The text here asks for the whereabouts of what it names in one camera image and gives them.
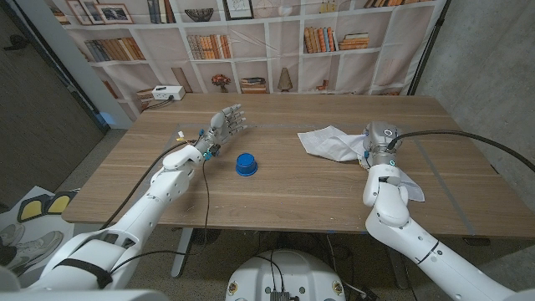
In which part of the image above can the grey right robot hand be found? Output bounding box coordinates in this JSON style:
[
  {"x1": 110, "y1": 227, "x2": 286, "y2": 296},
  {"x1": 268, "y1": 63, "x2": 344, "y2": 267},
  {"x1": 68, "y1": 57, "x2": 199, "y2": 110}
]
[{"x1": 361, "y1": 120, "x2": 403, "y2": 168}]

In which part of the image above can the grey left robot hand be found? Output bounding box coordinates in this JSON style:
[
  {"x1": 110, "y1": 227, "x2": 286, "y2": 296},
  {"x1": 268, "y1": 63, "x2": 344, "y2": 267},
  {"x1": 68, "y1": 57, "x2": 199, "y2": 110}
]
[{"x1": 194, "y1": 103, "x2": 248, "y2": 156}]

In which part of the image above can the white cloth napkin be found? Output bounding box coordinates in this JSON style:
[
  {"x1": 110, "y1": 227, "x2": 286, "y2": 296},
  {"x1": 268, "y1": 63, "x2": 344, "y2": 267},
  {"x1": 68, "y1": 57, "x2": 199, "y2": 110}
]
[{"x1": 297, "y1": 125, "x2": 425, "y2": 203}]

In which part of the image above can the blue plastic lid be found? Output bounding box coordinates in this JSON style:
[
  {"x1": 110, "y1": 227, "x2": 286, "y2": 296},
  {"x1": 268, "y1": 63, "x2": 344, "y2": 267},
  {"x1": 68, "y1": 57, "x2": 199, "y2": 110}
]
[{"x1": 234, "y1": 152, "x2": 259, "y2": 177}]

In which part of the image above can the white power strip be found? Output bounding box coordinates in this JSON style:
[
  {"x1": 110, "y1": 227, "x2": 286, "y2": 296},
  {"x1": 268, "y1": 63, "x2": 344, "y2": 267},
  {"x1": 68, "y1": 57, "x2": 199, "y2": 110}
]
[{"x1": 150, "y1": 85, "x2": 186, "y2": 102}]

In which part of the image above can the printed bookshelf backdrop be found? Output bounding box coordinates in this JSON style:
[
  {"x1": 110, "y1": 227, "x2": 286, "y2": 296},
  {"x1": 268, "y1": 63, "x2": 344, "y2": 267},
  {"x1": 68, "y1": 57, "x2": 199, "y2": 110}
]
[{"x1": 41, "y1": 0, "x2": 451, "y2": 122}]

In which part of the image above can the black backdrop stand pole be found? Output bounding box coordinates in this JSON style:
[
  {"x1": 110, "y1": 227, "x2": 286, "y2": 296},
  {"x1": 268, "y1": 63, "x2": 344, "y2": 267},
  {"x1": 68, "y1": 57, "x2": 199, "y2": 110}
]
[{"x1": 407, "y1": 0, "x2": 452, "y2": 97}]

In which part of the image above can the grey table leg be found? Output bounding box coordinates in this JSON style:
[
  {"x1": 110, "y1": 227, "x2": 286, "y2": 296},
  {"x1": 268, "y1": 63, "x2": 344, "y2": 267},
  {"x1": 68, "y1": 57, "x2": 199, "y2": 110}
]
[
  {"x1": 382, "y1": 242, "x2": 410, "y2": 290},
  {"x1": 171, "y1": 227, "x2": 196, "y2": 279}
]

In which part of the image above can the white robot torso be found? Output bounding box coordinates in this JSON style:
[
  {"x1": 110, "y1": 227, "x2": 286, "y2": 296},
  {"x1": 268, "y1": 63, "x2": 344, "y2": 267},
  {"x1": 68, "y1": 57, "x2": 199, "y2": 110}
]
[{"x1": 224, "y1": 249, "x2": 347, "y2": 301}]

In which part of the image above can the yellow black floor pad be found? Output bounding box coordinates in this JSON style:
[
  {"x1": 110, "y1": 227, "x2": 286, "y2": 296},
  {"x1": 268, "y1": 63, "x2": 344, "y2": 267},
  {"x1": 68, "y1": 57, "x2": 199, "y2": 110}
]
[
  {"x1": 45, "y1": 191, "x2": 79, "y2": 215},
  {"x1": 16, "y1": 194, "x2": 50, "y2": 223}
]

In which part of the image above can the white floor sheet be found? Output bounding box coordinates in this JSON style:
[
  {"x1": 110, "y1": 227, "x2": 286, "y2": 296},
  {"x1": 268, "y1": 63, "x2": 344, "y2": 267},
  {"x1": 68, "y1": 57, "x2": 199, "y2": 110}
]
[{"x1": 0, "y1": 186, "x2": 79, "y2": 289}]

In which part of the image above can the grey sneaker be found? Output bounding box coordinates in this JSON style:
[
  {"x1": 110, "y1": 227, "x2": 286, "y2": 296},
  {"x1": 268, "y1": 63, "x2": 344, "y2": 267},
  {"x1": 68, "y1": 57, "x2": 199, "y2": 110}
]
[
  {"x1": 0, "y1": 223, "x2": 26, "y2": 247},
  {"x1": 2, "y1": 230, "x2": 64, "y2": 273}
]

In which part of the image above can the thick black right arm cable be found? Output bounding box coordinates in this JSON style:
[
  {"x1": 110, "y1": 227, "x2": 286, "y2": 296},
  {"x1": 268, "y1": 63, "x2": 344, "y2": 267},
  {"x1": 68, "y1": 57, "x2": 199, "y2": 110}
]
[{"x1": 386, "y1": 130, "x2": 535, "y2": 173}]

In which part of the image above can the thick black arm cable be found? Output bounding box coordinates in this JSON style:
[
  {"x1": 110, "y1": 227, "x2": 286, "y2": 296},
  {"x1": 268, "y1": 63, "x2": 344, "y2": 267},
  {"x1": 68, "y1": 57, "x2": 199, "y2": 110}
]
[
  {"x1": 386, "y1": 130, "x2": 535, "y2": 173},
  {"x1": 99, "y1": 140, "x2": 198, "y2": 230}
]

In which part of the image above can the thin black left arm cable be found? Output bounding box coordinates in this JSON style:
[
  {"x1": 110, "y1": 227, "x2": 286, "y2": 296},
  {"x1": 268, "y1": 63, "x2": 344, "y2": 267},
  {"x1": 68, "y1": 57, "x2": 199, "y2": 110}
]
[{"x1": 109, "y1": 160, "x2": 210, "y2": 275}]

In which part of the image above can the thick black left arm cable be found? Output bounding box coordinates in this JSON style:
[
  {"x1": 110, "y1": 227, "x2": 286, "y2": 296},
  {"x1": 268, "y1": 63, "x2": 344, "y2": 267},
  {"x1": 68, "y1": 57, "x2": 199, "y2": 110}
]
[{"x1": 99, "y1": 140, "x2": 198, "y2": 230}]

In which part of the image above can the black door handle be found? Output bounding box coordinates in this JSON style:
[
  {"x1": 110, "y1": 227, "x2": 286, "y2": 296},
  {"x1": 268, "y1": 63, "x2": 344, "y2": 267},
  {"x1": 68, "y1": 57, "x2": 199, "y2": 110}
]
[{"x1": 3, "y1": 33, "x2": 30, "y2": 52}]

